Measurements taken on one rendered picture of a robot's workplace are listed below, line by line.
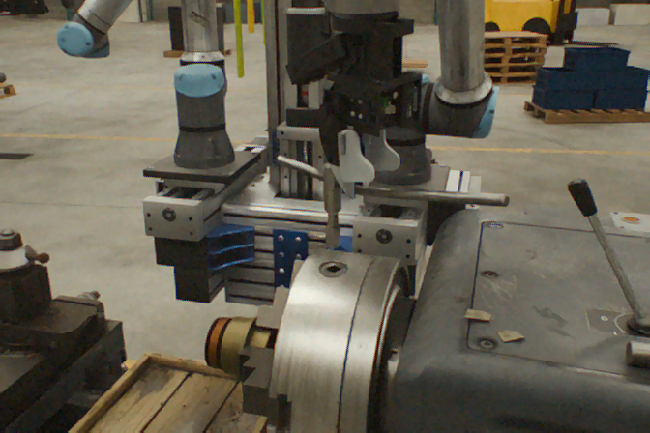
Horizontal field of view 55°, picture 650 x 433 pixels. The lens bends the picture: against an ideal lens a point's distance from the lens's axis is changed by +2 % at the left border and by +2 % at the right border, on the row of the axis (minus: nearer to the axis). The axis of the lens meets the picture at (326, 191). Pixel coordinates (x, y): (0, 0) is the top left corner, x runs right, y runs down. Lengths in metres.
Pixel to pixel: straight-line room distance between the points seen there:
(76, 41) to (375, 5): 1.00
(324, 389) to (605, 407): 0.30
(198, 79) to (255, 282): 0.53
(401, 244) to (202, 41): 0.73
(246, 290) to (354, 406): 0.89
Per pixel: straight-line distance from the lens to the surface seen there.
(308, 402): 0.76
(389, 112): 0.66
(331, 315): 0.76
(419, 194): 0.66
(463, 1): 1.16
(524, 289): 0.76
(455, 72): 1.25
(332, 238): 0.78
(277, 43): 1.61
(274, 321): 0.92
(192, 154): 1.51
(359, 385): 0.74
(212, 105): 1.50
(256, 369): 0.84
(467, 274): 0.78
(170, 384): 1.23
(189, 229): 1.44
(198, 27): 1.62
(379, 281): 0.79
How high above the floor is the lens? 1.60
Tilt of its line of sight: 19 degrees down
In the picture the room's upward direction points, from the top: straight up
